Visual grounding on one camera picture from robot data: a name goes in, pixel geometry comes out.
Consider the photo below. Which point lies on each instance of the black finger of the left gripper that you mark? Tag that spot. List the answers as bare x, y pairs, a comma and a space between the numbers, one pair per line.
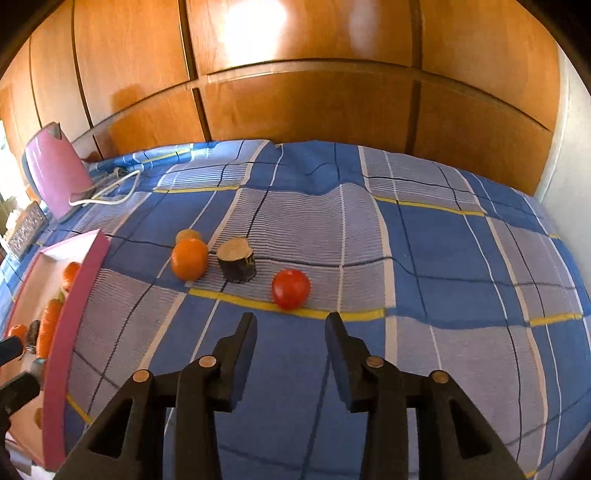
18, 392
11, 348

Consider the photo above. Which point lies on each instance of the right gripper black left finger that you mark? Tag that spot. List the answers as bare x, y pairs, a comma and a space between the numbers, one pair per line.
126, 441

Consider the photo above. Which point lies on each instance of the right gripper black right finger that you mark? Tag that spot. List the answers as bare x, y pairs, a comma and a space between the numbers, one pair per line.
455, 441

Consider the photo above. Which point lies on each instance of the large orange mandarin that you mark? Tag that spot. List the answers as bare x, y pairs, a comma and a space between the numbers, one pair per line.
19, 331

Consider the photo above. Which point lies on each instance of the dark round avocado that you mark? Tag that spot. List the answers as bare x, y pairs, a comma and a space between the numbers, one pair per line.
32, 335

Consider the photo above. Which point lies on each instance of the orange carrot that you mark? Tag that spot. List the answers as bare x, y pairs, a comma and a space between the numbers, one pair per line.
48, 324

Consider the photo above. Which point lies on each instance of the pink shallow box tray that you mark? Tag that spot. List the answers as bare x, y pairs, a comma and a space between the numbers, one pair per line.
65, 376

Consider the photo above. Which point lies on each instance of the far left orange mandarin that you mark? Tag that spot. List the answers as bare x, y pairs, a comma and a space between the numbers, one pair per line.
69, 275

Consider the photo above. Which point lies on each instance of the silver ornate tissue box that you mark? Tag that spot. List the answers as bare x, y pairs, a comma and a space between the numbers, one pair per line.
28, 227

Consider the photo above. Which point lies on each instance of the blue plaid tablecloth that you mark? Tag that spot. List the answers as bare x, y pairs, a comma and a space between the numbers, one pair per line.
432, 266

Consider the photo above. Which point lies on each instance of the pink electric kettle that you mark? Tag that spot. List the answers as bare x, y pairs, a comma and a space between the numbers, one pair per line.
55, 171

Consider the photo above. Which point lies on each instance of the middle orange mandarin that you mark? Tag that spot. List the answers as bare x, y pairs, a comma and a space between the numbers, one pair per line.
189, 259

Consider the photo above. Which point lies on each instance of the small kiwi behind mandarins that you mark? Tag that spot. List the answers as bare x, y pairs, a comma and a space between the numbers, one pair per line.
187, 234

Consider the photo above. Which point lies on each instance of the dark eggplant stump piece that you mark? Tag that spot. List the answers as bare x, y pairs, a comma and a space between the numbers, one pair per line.
236, 259

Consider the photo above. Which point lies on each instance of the red tomato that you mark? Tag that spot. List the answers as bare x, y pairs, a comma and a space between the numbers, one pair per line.
290, 289

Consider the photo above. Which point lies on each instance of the wooden panelled wardrobe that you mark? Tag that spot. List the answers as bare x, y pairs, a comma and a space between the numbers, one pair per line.
471, 84

